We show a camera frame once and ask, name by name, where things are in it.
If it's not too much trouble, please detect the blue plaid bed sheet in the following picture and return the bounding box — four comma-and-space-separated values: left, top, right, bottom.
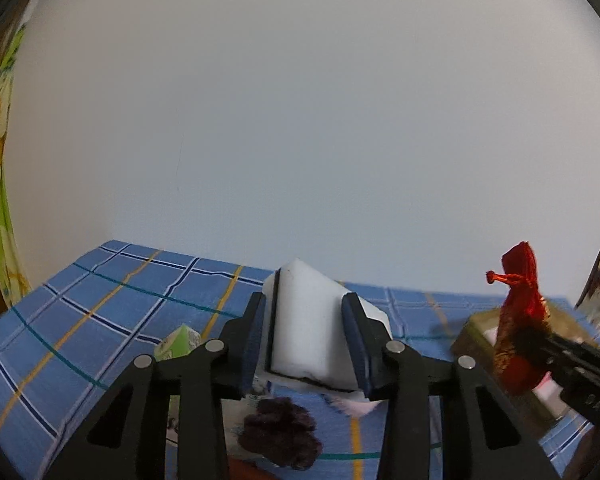
0, 240, 600, 480

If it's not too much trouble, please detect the orange red object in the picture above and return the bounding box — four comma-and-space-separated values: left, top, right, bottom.
227, 457, 282, 480

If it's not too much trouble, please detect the gold metal tin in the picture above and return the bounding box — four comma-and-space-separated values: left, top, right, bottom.
450, 297, 600, 442

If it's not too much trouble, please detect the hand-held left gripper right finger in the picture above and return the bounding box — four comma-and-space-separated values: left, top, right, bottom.
341, 291, 563, 480

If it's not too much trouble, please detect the white sponge block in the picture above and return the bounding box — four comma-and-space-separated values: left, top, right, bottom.
252, 258, 394, 402

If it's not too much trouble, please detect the green printed packet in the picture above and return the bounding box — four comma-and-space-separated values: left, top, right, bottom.
152, 324, 204, 442

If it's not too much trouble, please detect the dark purple fuzzy scrunchie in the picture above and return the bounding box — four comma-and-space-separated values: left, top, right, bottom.
237, 396, 324, 471

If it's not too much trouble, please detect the pink fluffy cloth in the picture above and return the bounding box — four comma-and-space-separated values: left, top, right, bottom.
324, 392, 392, 419

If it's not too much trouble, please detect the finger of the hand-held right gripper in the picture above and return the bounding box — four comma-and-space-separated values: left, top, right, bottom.
521, 327, 600, 383

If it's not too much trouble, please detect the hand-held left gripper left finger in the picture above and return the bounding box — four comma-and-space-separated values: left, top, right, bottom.
45, 291, 267, 480

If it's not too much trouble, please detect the red drawstring pouch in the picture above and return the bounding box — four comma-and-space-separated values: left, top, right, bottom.
486, 241, 552, 394

